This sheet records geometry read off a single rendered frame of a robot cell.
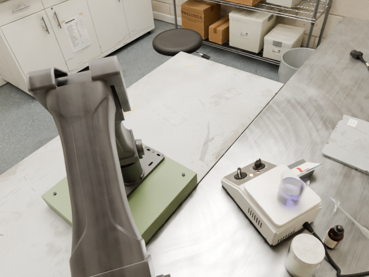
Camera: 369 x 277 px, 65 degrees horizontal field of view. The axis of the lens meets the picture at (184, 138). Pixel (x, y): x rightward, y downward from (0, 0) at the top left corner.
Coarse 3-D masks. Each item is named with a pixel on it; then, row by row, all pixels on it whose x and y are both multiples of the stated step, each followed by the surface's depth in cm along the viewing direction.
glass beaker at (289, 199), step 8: (288, 168) 57; (296, 168) 57; (280, 176) 56; (288, 176) 59; (296, 176) 58; (304, 176) 56; (280, 184) 57; (304, 184) 57; (280, 192) 57; (288, 192) 55; (296, 192) 55; (304, 192) 56; (280, 200) 58; (288, 200) 57; (296, 200) 56
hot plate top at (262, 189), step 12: (276, 168) 66; (252, 180) 64; (264, 180) 64; (276, 180) 64; (252, 192) 62; (264, 192) 62; (276, 192) 62; (312, 192) 61; (264, 204) 60; (276, 204) 60; (300, 204) 59; (312, 204) 59; (276, 216) 58; (288, 216) 58
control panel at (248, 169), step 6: (264, 162) 74; (246, 168) 73; (252, 168) 72; (264, 168) 70; (270, 168) 70; (228, 174) 73; (234, 174) 72; (258, 174) 68; (228, 180) 70; (234, 180) 69; (240, 180) 68; (246, 180) 68
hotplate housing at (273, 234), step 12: (228, 192) 72; (240, 192) 65; (240, 204) 68; (252, 204) 63; (252, 216) 64; (264, 216) 60; (300, 216) 59; (312, 216) 62; (264, 228) 61; (276, 228) 58; (288, 228) 59; (300, 228) 63; (276, 240) 60
